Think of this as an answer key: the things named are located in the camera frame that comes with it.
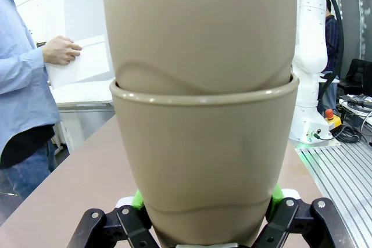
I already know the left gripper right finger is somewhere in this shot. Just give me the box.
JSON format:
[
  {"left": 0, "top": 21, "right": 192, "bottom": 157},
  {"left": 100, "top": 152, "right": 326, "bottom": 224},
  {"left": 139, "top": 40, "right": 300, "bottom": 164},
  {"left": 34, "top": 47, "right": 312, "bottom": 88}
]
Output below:
[{"left": 255, "top": 183, "right": 348, "bottom": 248}]

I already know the brown plastic cup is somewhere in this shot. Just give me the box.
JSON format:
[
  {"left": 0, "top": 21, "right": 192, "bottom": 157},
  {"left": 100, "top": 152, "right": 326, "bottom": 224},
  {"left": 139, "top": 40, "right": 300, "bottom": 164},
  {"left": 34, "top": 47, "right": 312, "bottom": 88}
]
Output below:
[
  {"left": 109, "top": 73, "right": 300, "bottom": 248},
  {"left": 99, "top": 0, "right": 299, "bottom": 96}
]

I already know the black cable bundle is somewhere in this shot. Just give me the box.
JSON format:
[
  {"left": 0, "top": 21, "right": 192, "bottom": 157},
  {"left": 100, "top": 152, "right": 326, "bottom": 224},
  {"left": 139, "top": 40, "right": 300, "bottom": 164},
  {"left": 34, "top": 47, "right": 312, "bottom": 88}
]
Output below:
[{"left": 332, "top": 125, "right": 366, "bottom": 144}]

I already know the background person in dark clothes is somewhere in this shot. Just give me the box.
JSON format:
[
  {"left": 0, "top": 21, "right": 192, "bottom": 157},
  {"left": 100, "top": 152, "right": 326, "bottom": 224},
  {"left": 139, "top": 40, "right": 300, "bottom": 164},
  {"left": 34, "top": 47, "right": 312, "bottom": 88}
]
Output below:
[{"left": 321, "top": 0, "right": 341, "bottom": 118}]

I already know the black cable hose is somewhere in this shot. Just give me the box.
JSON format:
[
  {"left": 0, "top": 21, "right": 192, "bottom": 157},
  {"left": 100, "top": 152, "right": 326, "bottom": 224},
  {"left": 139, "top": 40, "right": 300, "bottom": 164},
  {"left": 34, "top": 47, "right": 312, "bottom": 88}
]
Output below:
[{"left": 309, "top": 0, "right": 345, "bottom": 103}]

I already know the person's right hand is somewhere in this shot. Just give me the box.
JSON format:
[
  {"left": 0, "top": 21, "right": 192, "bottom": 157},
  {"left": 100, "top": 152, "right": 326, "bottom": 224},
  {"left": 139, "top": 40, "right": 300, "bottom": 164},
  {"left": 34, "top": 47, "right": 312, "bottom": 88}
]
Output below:
[{"left": 42, "top": 35, "right": 83, "bottom": 66}]

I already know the person in blue shirt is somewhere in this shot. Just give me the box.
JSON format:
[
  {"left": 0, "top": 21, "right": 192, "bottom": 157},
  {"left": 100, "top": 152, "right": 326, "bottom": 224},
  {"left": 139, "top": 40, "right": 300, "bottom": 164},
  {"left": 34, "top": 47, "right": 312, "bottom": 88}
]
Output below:
[{"left": 0, "top": 0, "right": 84, "bottom": 199}]

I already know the person's right forearm blue sleeve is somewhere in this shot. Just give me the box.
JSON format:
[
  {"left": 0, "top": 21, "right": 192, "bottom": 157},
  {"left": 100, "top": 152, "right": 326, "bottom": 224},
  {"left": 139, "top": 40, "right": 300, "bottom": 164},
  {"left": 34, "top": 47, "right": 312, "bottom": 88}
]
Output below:
[{"left": 0, "top": 46, "right": 47, "bottom": 95}]

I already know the black office chair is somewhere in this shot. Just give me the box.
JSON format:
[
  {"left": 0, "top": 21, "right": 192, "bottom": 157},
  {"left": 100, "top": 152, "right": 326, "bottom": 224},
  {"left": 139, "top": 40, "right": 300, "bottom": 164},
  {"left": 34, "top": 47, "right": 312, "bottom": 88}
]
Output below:
[{"left": 337, "top": 58, "right": 372, "bottom": 96}]

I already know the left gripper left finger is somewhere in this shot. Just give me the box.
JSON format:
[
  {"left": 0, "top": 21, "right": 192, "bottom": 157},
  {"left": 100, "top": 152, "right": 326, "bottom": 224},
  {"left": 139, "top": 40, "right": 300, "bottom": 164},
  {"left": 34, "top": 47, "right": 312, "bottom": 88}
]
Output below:
[{"left": 67, "top": 189, "right": 159, "bottom": 248}]

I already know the aluminium slotted base plate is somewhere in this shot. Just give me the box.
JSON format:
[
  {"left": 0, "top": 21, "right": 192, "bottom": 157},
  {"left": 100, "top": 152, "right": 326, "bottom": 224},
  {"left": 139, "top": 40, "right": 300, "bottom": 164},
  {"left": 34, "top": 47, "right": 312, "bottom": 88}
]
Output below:
[{"left": 295, "top": 137, "right": 372, "bottom": 248}]

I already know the white side table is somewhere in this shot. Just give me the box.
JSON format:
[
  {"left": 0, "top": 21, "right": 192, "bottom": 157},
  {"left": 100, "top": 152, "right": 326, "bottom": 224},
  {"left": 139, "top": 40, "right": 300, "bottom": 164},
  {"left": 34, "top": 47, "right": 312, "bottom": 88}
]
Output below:
[{"left": 52, "top": 84, "right": 116, "bottom": 150}]

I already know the red yellow emergency stop button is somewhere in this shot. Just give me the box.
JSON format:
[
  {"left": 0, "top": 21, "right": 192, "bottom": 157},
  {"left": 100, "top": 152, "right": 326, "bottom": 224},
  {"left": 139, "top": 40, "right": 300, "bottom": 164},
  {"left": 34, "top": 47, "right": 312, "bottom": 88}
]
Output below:
[{"left": 324, "top": 108, "right": 343, "bottom": 129}]

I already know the grey partition panel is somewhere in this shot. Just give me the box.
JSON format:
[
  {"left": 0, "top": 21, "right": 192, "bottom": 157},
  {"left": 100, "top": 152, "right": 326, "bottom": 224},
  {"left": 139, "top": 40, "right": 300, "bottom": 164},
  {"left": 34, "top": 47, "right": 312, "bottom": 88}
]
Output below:
[{"left": 335, "top": 0, "right": 372, "bottom": 60}]

